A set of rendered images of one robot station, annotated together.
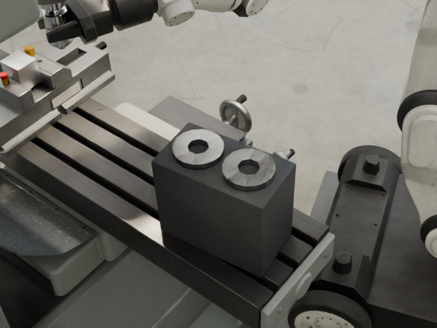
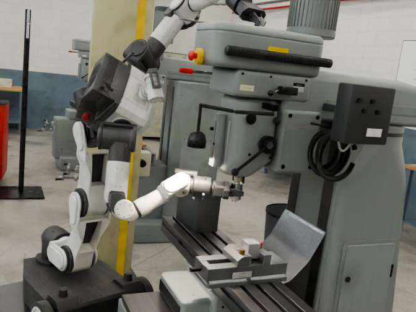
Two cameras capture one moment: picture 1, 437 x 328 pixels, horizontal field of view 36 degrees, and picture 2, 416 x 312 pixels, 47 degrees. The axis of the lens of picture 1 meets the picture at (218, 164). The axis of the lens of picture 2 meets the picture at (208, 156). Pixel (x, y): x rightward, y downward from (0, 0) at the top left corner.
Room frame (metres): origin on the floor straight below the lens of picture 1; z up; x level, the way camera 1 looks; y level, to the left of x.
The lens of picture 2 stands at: (2.88, 0.99, 1.73)
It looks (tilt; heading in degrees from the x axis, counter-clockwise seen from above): 11 degrees down; 205
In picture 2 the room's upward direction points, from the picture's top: 7 degrees clockwise
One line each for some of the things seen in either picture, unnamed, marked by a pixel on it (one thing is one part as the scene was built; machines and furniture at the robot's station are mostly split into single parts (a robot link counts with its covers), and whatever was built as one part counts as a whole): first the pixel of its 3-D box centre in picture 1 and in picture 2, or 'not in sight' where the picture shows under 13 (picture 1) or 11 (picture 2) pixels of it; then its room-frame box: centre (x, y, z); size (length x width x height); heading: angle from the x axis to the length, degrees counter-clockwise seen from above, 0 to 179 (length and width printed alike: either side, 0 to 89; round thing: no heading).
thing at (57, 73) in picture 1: (42, 67); (236, 254); (1.24, 0.39, 1.03); 0.12 x 0.06 x 0.04; 51
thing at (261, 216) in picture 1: (224, 196); (197, 205); (0.81, -0.01, 1.04); 0.22 x 0.12 x 0.20; 57
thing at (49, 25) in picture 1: (58, 27); (236, 192); (1.08, 0.29, 1.23); 0.05 x 0.05 x 0.06
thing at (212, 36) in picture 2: not in sight; (257, 50); (1.07, 0.30, 1.81); 0.47 x 0.26 x 0.16; 140
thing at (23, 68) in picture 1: (21, 71); (250, 248); (1.19, 0.42, 1.05); 0.06 x 0.05 x 0.06; 51
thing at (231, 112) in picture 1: (227, 123); not in sight; (1.46, -0.03, 0.64); 0.16 x 0.12 x 0.12; 140
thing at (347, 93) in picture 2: not in sight; (363, 114); (1.07, 0.74, 1.62); 0.20 x 0.09 x 0.21; 140
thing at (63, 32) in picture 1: (64, 34); not in sight; (1.05, 0.28, 1.23); 0.06 x 0.02 x 0.03; 117
